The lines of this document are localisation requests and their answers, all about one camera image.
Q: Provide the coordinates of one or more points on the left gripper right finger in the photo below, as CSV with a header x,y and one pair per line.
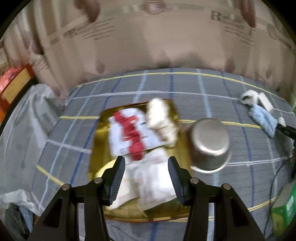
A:
x,y
232,219

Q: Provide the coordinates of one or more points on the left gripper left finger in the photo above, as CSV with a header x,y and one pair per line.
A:
x,y
60,219

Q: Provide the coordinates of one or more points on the light blue towel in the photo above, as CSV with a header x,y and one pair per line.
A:
x,y
264,119

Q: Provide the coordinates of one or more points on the white fluffy plush toy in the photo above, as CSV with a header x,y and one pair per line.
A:
x,y
249,98

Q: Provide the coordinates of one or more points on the floral white tissue pack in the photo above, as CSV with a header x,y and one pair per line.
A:
x,y
147,180

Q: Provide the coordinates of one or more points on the red white printed cloth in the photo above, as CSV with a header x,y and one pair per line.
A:
x,y
129,135

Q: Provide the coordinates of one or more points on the cream satin scrunchie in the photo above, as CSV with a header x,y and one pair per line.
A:
x,y
158,120

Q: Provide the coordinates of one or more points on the white sponge block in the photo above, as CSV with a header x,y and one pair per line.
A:
x,y
264,102

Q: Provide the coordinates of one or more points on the grey plaid tablecloth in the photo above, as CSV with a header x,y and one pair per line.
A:
x,y
258,168

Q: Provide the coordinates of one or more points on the green booklet package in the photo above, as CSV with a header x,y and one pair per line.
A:
x,y
283,210

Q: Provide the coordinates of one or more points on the gold red tin box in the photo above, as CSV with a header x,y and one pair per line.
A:
x,y
101,159

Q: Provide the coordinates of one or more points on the stainless steel bowl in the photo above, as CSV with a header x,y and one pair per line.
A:
x,y
209,145

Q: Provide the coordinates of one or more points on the grey plastic cover sheet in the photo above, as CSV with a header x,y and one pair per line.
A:
x,y
22,142

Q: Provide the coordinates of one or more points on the orange yellow cardboard box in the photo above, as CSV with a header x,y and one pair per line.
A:
x,y
13,81

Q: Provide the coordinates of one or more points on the beige leaf-print curtain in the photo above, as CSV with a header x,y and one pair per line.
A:
x,y
70,42

